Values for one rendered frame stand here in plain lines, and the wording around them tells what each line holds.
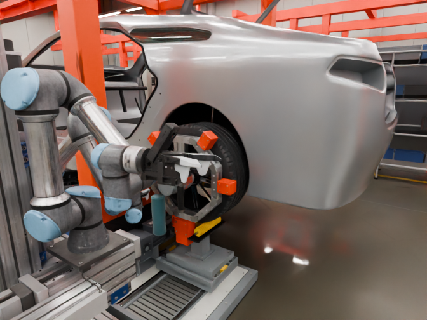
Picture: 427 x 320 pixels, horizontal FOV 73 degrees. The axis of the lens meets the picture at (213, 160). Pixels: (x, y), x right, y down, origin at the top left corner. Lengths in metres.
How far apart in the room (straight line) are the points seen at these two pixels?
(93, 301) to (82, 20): 1.46
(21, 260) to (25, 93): 0.64
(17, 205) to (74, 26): 1.07
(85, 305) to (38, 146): 0.52
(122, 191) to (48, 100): 0.35
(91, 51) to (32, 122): 1.02
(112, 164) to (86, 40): 1.21
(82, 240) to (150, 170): 0.51
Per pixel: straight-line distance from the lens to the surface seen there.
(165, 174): 0.74
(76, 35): 1.90
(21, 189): 1.22
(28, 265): 1.33
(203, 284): 2.09
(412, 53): 5.09
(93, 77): 1.92
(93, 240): 1.19
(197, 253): 2.18
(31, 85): 0.95
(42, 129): 0.99
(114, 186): 0.85
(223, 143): 1.73
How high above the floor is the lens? 1.41
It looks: 14 degrees down
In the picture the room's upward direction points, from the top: straight up
